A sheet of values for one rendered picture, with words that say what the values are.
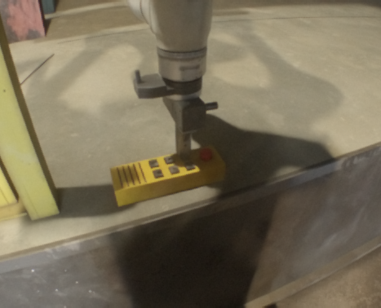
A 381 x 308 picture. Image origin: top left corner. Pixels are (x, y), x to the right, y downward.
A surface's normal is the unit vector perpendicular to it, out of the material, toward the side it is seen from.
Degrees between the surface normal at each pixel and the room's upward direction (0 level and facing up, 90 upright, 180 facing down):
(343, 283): 0
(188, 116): 90
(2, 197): 90
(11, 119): 90
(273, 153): 0
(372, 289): 0
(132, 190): 90
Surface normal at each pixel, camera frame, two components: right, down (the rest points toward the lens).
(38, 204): 0.38, 0.58
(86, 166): 0.00, -0.78
